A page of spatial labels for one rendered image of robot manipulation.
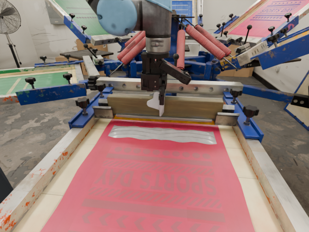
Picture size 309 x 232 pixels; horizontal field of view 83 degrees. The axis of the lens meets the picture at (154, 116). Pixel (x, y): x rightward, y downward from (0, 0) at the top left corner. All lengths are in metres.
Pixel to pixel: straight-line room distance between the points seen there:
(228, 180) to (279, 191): 0.10
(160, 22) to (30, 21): 5.57
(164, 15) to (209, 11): 4.22
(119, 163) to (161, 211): 0.17
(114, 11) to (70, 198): 0.40
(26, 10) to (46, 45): 0.84
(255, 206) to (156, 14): 0.51
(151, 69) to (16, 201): 0.46
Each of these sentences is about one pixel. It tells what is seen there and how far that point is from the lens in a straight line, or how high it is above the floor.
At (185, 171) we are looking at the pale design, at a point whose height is 0.96.
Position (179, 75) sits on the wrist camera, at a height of 1.15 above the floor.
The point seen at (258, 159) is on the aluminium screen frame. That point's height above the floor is 0.99.
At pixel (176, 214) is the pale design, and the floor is 0.96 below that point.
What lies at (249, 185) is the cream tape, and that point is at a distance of 0.51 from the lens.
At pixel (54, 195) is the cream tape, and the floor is 0.96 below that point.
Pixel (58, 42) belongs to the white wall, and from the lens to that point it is 5.67.
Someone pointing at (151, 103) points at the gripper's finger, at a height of 1.05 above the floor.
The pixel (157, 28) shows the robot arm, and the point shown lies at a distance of 0.54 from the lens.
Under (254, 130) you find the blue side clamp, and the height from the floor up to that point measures 1.00.
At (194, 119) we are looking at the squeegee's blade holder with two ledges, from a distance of 0.63.
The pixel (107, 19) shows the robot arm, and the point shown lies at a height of 1.30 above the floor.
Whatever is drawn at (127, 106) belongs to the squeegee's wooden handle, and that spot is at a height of 1.02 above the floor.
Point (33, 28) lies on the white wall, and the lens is 5.99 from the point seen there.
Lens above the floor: 1.31
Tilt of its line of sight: 29 degrees down
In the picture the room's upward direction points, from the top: straight up
